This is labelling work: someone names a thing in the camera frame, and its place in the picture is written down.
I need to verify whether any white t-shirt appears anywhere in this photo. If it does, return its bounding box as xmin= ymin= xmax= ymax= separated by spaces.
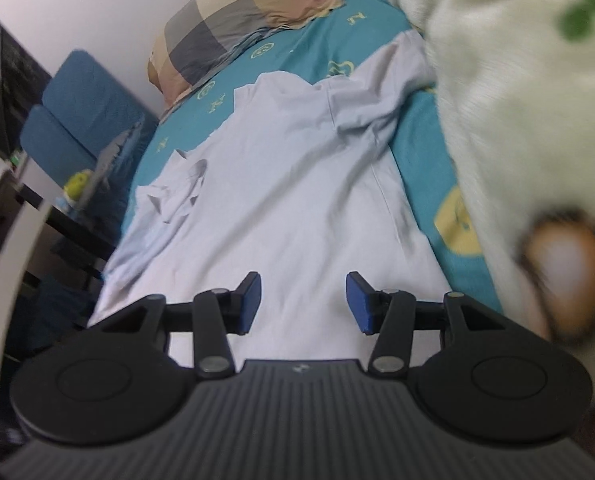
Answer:
xmin=92 ymin=30 xmax=449 ymax=363

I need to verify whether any green plush toy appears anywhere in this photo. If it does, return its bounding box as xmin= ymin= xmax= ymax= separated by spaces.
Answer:
xmin=63 ymin=169 xmax=92 ymax=206

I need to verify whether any grey folded cloth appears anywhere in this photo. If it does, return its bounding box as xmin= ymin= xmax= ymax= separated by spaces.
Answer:
xmin=80 ymin=120 xmax=144 ymax=203

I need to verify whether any white and black table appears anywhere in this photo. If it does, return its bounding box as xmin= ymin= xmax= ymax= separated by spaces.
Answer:
xmin=0 ymin=138 xmax=118 ymax=466

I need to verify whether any blue quilted chair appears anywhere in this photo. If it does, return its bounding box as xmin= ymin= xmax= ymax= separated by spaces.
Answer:
xmin=41 ymin=50 xmax=158 ymax=158
xmin=20 ymin=105 xmax=96 ymax=188

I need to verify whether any light green fleece blanket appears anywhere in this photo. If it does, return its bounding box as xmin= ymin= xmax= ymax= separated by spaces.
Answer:
xmin=389 ymin=0 xmax=595 ymax=351

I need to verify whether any teal patterned bed sheet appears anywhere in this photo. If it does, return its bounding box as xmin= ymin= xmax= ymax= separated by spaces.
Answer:
xmin=104 ymin=0 xmax=498 ymax=320

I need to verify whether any checkered pillow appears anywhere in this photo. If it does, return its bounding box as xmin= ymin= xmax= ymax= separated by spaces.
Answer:
xmin=148 ymin=0 xmax=343 ymax=110

